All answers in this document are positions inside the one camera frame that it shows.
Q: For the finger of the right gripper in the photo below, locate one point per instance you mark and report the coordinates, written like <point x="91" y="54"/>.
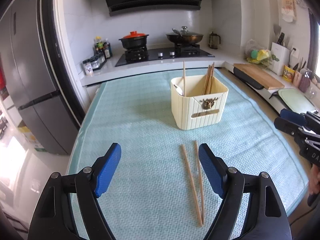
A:
<point x="292" y="116"/>
<point x="291" y="126"/>

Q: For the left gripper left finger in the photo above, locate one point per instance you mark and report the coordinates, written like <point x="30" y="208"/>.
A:
<point x="90" y="184"/>

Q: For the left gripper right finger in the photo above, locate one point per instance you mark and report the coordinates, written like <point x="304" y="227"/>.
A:
<point x="228" y="183"/>

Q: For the metal spoon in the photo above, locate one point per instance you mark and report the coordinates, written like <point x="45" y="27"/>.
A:
<point x="179" y="90"/>

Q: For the right hand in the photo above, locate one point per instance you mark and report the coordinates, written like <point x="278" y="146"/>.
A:
<point x="313" y="185"/>

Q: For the green cutting board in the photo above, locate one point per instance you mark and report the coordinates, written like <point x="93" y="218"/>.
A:
<point x="294" y="100"/>

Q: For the yellow snack container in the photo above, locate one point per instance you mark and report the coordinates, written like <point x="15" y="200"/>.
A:
<point x="288" y="74"/>

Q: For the wooden cutting board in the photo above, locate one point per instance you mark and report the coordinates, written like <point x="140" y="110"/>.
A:
<point x="265" y="79"/>

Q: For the black tray under board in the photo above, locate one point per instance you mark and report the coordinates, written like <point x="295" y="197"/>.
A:
<point x="247" y="79"/>

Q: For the white knife block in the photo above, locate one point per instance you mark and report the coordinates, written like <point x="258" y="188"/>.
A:
<point x="279" y="58"/>

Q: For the light blue table mat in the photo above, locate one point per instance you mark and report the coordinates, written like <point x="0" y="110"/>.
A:
<point x="150" y="195"/>

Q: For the plastic bag with produce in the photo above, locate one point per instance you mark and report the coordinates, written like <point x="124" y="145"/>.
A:
<point x="256" y="54"/>

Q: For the cream utensil holder box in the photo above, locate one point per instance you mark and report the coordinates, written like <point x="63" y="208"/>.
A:
<point x="196" y="110"/>

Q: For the white spice jar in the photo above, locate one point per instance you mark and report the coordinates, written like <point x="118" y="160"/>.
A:
<point x="87" y="67"/>

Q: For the dark glass pitcher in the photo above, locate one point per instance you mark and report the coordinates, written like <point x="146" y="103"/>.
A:
<point x="214" y="40"/>

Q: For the spice jar rack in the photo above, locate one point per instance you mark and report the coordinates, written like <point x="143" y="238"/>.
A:
<point x="97" y="61"/>

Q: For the grey refrigerator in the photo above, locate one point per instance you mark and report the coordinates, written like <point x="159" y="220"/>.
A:
<point x="36" y="77"/>

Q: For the black gas stove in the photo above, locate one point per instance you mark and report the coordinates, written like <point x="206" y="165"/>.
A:
<point x="144" y="54"/>

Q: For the sauce bottles group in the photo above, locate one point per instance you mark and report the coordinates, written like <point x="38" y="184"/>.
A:
<point x="103" y="46"/>

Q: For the dark wok with lid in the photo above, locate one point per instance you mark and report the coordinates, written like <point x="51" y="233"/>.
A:
<point x="184" y="37"/>

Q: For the black pot orange lid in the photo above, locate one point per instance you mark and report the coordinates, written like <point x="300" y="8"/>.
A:
<point x="134" y="40"/>

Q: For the wall hanging calendar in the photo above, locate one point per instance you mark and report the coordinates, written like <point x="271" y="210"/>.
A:
<point x="288" y="10"/>

